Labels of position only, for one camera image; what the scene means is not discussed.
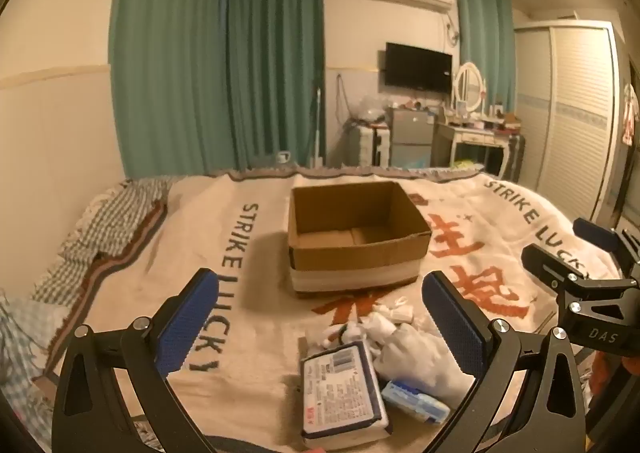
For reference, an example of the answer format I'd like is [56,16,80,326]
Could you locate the small blue tissue pack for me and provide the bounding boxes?
[381,379,451,425]

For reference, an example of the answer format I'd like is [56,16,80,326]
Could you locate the narrow green curtain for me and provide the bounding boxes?
[222,0,327,170]

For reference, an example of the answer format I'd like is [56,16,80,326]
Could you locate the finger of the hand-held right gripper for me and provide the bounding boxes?
[520,243,622,295]
[573,218,640,270]

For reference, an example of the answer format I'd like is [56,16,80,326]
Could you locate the white louvred wardrobe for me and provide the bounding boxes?
[513,20,632,224]

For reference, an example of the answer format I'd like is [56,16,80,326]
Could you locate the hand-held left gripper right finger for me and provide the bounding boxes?
[421,271,587,453]

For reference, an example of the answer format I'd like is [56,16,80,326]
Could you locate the large wet wipes pack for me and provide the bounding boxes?
[298,340,394,452]

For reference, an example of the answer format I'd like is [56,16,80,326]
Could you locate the oval white vanity mirror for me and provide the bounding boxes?
[453,61,486,114]

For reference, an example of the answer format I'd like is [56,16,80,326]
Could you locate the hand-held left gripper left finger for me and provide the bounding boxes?
[50,268,221,453]

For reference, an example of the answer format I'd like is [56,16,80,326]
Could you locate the black wall television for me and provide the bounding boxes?
[384,42,454,95]

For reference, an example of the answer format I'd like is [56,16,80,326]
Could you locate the green checkered quilt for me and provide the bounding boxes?
[30,177,187,306]

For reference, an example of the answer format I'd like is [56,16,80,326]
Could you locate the white dressing table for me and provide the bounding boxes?
[433,119,522,180]

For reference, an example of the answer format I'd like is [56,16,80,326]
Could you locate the grey ribbed suitcase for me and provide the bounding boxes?
[349,125,391,166]

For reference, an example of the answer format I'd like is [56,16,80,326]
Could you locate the grey mini fridge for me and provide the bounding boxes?
[388,107,434,168]

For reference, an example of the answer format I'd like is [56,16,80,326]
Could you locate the printed cream blanket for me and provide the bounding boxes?
[44,165,626,453]

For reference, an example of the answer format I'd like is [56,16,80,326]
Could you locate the short green curtain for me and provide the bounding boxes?
[454,0,516,120]

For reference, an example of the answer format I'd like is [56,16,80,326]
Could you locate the light blue checkered cloth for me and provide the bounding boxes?
[0,289,68,436]

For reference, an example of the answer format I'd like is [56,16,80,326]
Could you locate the wide green curtain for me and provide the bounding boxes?
[109,0,237,180]

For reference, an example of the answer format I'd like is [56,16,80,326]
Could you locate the clear plastic bag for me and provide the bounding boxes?
[354,93,389,123]

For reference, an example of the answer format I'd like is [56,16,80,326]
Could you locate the white socks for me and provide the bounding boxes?
[312,312,401,350]

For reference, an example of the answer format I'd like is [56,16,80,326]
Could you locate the white cloth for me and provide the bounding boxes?
[372,323,477,410]

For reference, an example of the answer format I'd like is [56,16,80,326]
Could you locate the cardboard box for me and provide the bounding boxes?
[286,180,433,300]

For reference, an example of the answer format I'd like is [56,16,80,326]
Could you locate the hanging red white garment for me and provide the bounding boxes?
[619,82,640,147]

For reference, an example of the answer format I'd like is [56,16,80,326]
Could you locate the white mop pole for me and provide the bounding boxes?
[312,85,324,169]

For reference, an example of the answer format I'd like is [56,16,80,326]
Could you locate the small white tissue packet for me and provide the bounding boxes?
[382,296,416,325]

